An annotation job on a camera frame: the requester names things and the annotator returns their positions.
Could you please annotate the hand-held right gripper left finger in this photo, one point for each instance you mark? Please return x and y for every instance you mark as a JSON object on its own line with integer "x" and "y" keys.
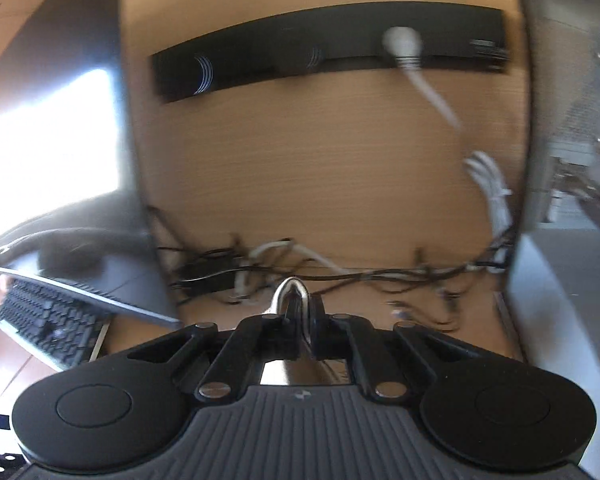
{"x": 274, "y": 331}

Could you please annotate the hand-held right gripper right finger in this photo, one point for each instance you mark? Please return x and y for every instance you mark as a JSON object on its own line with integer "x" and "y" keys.
{"x": 331, "y": 333}

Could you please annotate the black power adapter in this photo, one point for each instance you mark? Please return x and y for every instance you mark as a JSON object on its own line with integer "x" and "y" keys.
{"x": 207, "y": 275}

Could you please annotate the dark grey computer monitor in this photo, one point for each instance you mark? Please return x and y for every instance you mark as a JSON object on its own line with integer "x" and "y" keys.
{"x": 130, "y": 240}

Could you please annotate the black keyboard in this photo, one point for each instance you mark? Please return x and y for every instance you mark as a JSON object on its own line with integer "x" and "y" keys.
{"x": 50, "y": 320}

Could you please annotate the grey computer tower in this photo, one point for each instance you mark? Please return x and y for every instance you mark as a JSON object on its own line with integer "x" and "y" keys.
{"x": 555, "y": 310}

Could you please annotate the black power strip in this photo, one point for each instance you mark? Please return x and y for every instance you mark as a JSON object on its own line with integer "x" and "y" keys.
{"x": 260, "y": 50}

